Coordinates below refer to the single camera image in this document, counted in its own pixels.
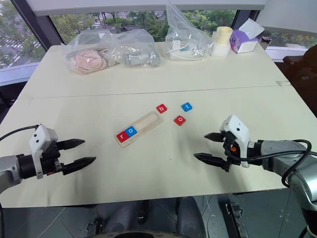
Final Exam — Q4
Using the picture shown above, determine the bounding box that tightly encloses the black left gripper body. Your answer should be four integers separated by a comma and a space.
39, 140, 64, 176

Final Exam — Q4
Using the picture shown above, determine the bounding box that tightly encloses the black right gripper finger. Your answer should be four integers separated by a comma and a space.
193, 153, 230, 172
204, 132, 226, 143

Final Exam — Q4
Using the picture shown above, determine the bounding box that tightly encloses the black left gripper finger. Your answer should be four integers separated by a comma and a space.
56, 138, 86, 151
61, 156, 97, 176

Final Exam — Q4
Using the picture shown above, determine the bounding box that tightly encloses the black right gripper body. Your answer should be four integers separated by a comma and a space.
221, 131, 243, 172

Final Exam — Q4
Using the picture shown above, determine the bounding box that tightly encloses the red letter tile o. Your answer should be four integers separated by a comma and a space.
173, 115, 187, 126

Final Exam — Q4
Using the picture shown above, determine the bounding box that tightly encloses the red letter tile r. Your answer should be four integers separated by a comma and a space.
116, 132, 130, 143

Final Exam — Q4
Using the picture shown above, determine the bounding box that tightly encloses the blue letter tile o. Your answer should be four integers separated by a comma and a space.
124, 126, 138, 137

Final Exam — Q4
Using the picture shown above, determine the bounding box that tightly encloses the red letter tile b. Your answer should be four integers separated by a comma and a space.
156, 103, 169, 115

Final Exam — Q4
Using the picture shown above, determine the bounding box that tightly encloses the wooden letter tray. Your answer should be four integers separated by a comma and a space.
114, 111, 164, 149

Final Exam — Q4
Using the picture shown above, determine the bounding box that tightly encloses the dark rounded shape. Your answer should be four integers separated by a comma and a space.
105, 197, 208, 238

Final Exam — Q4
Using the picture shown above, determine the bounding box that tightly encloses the pink soft bundle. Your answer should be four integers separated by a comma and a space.
70, 49, 120, 75

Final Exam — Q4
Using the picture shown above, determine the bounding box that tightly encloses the purple tissue box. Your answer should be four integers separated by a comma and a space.
228, 18, 265, 55

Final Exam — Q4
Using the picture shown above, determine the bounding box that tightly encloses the cream plastic cup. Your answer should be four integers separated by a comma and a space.
216, 26, 234, 47

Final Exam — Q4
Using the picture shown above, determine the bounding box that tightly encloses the grey wrapped item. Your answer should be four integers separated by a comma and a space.
123, 51, 159, 68

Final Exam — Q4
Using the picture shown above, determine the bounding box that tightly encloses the dark brown chair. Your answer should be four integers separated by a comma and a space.
282, 44, 317, 105

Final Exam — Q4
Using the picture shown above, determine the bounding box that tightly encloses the tall clear plastic bag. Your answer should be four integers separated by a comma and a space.
165, 1, 214, 61

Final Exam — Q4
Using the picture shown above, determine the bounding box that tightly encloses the wide clear plastic bag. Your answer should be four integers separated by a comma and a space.
63, 29, 162, 75

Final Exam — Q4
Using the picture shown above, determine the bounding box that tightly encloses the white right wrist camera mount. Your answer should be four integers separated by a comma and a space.
219, 115, 251, 169

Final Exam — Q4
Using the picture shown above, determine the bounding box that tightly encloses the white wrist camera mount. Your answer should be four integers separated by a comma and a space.
219, 115, 251, 169
29, 124, 59, 179

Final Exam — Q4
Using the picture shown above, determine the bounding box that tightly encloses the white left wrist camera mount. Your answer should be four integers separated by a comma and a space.
29, 124, 59, 179

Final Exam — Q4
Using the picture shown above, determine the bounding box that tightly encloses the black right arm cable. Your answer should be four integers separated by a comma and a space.
223, 139, 312, 187

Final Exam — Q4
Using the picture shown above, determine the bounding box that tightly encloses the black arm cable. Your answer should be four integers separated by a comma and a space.
223, 139, 312, 187
0, 125, 41, 142

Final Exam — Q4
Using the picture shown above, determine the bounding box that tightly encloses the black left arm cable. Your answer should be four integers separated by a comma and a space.
0, 125, 41, 142

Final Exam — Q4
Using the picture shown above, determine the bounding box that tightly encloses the black metal bracket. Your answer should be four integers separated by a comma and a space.
219, 201, 249, 238

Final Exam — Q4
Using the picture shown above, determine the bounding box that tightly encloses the black table leg post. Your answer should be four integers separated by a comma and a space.
137, 199, 150, 226

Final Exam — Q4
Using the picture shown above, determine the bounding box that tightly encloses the white device with cable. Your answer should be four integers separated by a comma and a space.
167, 41, 207, 60

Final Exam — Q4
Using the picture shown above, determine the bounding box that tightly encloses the dark window frame post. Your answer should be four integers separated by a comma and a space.
10, 0, 65, 54

